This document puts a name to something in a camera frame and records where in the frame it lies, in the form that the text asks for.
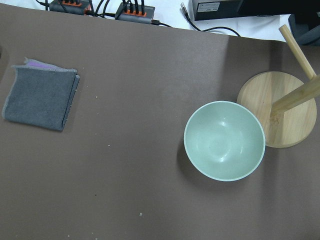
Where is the mint green bowl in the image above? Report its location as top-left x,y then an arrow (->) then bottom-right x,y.
183,101 -> 266,182

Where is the right orange black usb hub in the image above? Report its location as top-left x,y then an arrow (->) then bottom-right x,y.
114,3 -> 156,24

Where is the orange black usb hub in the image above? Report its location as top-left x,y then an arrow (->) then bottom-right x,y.
114,3 -> 156,24
49,0 -> 92,16

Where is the black power adapter box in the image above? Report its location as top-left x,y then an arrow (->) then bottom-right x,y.
191,0 -> 243,21

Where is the folded grey cloth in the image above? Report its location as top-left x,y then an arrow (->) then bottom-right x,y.
2,59 -> 80,132

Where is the wooden mug tree stand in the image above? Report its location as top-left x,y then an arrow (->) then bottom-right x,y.
237,25 -> 320,148

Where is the left orange black usb hub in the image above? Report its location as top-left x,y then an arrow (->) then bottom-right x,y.
49,0 -> 92,16

